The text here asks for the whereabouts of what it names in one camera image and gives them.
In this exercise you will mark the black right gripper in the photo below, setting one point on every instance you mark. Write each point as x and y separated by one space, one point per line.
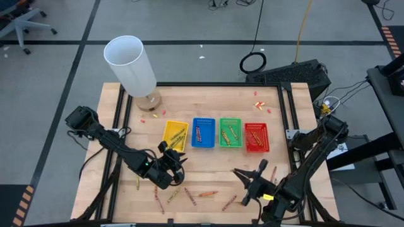
260 187

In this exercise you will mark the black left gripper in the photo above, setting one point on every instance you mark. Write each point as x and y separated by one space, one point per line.
158 170

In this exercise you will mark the pink crayon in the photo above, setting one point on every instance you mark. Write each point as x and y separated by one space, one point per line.
197 134

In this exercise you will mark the orange crayon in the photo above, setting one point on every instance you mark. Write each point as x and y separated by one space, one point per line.
155 190
208 194
254 137
259 138

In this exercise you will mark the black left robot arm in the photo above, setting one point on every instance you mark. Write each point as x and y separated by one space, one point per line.
107 142

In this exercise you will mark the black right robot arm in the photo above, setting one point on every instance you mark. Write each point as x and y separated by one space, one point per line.
315 151

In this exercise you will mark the red plastic basket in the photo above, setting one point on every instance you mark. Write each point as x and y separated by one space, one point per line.
249 148

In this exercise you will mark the yellow plastic basket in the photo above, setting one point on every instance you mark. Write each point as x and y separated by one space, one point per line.
168 126

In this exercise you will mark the blue plastic basket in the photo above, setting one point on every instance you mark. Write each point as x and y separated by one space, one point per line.
208 138

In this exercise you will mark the green plastic basket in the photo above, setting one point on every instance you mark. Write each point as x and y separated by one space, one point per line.
222 123

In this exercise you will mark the white paper sheet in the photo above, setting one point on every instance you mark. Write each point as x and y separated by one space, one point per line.
344 157

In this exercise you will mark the white shade table lamp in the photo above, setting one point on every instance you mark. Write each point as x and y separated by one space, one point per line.
132 66

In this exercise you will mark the black computer case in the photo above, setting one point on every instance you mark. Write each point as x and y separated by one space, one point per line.
290 75

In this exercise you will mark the black side table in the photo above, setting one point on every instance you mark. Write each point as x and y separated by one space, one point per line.
391 107

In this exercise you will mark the black mat orange stripes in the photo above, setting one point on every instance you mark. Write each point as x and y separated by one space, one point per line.
9 205
396 34

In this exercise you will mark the grey office chair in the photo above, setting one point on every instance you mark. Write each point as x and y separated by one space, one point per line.
20 22

